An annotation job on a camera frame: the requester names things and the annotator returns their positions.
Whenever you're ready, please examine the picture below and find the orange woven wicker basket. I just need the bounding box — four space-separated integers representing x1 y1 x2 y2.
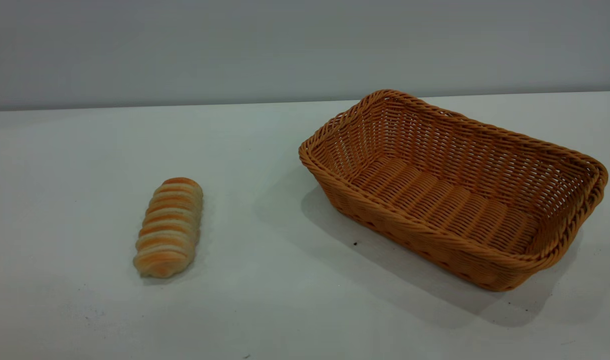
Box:
299 89 609 292

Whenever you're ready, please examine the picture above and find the striped spiral bread roll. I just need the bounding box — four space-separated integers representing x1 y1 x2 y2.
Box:
133 177 204 279

